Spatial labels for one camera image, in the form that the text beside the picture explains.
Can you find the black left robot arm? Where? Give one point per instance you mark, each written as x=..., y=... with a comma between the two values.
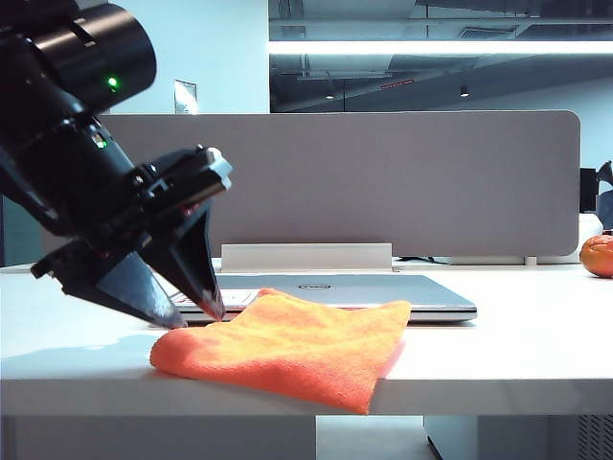
x=57, y=144

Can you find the long ceiling light strip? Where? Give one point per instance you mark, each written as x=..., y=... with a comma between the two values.
x=431, y=47

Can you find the white desk support panel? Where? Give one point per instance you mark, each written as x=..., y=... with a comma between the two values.
x=143, y=438

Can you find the orange microfibre rag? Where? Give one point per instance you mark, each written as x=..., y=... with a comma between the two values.
x=287, y=345

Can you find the orange tangerine fruit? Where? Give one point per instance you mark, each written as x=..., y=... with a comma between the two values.
x=598, y=256

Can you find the black monitor with stand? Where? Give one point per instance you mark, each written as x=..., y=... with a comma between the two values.
x=588, y=191

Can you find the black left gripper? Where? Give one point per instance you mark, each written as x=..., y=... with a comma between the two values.
x=172, y=187

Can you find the grey felt desk divider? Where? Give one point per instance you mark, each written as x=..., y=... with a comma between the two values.
x=383, y=182

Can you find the silver closed laptop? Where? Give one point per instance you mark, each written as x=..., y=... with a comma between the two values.
x=383, y=292

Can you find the red ceiling sign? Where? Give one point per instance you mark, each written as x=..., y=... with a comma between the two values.
x=397, y=85

